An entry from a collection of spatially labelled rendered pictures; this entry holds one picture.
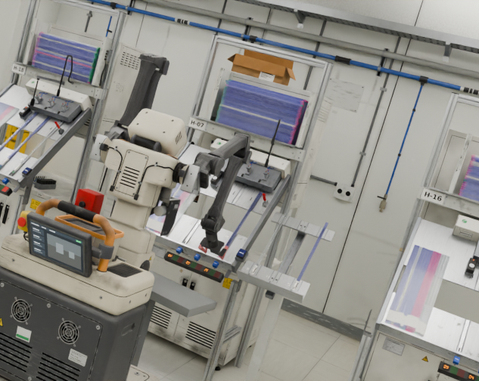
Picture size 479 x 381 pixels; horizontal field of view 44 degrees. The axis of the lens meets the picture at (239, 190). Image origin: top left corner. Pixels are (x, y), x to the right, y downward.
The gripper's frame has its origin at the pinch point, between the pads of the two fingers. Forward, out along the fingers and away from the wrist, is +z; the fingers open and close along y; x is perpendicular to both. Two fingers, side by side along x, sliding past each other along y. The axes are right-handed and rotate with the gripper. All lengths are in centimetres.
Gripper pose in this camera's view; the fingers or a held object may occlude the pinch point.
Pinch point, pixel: (214, 255)
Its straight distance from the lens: 299.8
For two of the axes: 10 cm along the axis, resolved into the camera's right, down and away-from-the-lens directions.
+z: 0.6, 6.8, 7.3
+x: -4.6, 6.7, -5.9
